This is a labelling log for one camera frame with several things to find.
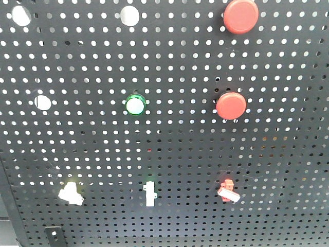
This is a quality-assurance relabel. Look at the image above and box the green round push button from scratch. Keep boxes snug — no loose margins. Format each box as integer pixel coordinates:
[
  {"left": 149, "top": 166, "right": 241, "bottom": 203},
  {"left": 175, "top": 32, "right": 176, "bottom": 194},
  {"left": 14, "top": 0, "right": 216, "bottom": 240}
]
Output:
[{"left": 125, "top": 94, "right": 147, "bottom": 116}]

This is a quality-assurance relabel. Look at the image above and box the black perforated pegboard panel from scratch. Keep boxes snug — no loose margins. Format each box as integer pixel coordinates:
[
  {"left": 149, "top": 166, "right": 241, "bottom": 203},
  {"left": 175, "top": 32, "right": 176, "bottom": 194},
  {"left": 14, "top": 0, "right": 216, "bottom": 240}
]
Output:
[{"left": 1, "top": 1, "right": 328, "bottom": 246}]

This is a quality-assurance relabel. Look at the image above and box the lower red mushroom button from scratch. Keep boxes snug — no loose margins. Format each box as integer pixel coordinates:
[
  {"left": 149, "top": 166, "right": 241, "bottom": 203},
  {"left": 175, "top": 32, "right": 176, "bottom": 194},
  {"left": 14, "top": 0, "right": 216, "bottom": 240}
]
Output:
[{"left": 216, "top": 92, "right": 247, "bottom": 120}]

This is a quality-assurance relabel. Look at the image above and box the red mushroom button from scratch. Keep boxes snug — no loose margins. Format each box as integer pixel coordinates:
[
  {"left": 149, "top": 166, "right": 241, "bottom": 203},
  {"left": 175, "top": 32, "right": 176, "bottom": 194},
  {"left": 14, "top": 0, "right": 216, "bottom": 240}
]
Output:
[
  {"left": 216, "top": 92, "right": 247, "bottom": 120},
  {"left": 223, "top": 0, "right": 259, "bottom": 34}
]

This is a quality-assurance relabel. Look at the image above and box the upper red mushroom button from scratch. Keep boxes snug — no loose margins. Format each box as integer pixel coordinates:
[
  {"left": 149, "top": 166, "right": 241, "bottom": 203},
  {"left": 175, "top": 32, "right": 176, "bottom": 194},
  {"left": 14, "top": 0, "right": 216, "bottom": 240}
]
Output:
[{"left": 223, "top": 0, "right": 259, "bottom": 34}]

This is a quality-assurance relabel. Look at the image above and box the green white toggle switch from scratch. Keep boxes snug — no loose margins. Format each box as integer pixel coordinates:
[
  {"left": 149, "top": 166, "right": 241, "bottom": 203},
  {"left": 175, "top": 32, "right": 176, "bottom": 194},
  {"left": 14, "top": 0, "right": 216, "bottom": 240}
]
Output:
[{"left": 143, "top": 181, "right": 158, "bottom": 207}]

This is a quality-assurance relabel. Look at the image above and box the red toggle switch lower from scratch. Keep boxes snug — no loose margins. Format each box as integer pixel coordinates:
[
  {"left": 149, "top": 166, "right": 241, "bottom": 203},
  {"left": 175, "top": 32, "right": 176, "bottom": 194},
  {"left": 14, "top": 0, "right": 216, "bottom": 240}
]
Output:
[{"left": 217, "top": 179, "right": 241, "bottom": 203}]

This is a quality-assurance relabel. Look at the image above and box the yellow toggle switch lower left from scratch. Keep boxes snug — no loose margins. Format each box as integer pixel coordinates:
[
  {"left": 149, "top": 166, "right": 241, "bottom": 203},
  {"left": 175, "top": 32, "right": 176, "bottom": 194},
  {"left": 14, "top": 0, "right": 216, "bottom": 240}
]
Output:
[{"left": 58, "top": 182, "right": 84, "bottom": 206}]

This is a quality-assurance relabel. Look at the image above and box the left black clamp bracket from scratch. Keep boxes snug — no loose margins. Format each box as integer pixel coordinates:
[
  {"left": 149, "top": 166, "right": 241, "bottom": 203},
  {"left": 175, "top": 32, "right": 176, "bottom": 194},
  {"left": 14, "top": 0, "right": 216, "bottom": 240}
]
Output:
[{"left": 45, "top": 226, "right": 67, "bottom": 247}]

